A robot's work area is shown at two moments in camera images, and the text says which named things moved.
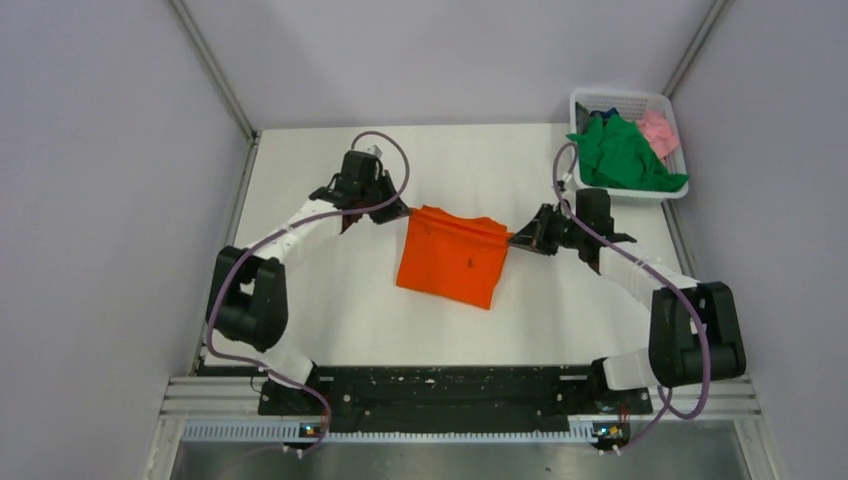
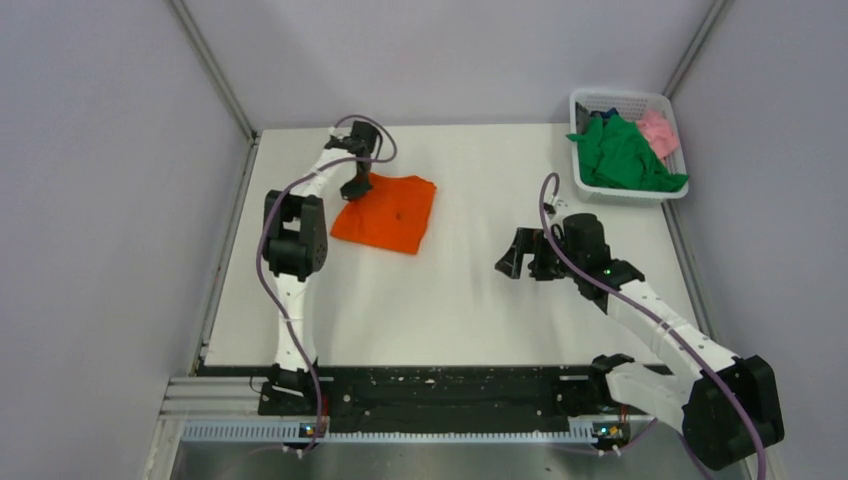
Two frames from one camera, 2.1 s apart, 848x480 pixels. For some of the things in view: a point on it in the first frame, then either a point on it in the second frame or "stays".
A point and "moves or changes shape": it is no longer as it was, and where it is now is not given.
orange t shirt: (453, 257) moves or changes shape
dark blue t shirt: (605, 115) stays
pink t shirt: (659, 128) stays
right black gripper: (532, 236) to (530, 241)
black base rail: (463, 393) stays
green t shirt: (613, 152) stays
